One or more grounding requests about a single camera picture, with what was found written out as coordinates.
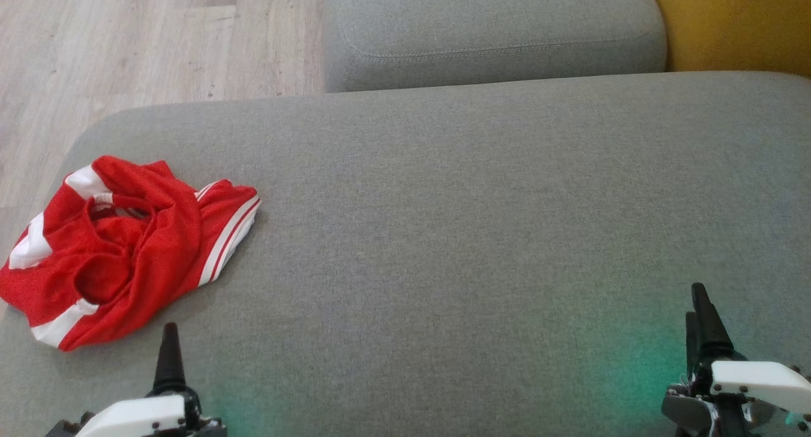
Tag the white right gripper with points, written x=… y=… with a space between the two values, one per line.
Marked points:
x=754 y=380

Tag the red white basketball jersey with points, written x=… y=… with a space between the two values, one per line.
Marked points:
x=158 y=247

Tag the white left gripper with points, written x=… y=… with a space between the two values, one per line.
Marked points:
x=136 y=418

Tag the grey sofa seat cushion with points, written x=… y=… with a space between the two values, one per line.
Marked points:
x=481 y=31
x=456 y=234

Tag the yellow sofa back cushion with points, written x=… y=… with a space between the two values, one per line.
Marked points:
x=735 y=25

